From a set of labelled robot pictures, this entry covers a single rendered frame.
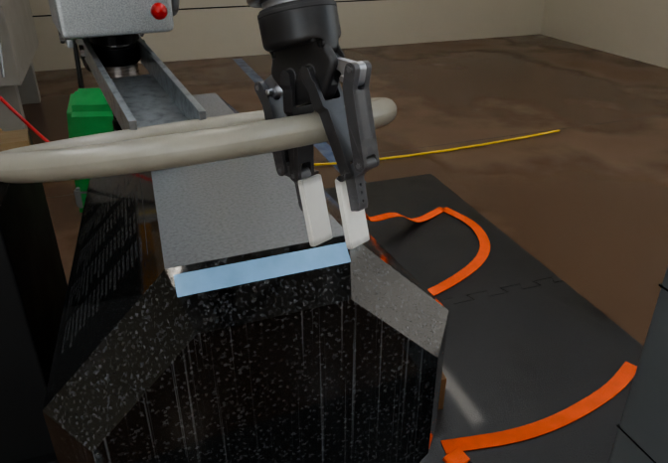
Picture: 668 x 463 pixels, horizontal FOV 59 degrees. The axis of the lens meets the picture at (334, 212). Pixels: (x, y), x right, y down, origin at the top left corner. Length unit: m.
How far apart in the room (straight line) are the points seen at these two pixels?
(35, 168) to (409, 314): 0.77
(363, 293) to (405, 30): 6.05
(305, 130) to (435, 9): 6.61
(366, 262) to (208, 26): 5.36
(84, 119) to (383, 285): 2.10
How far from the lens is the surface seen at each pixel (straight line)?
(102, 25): 1.29
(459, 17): 7.31
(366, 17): 6.77
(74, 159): 0.57
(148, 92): 1.22
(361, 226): 0.58
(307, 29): 0.54
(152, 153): 0.53
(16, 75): 4.08
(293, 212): 1.15
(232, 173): 1.34
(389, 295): 1.12
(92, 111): 2.98
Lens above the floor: 1.32
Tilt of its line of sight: 27 degrees down
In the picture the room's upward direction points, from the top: straight up
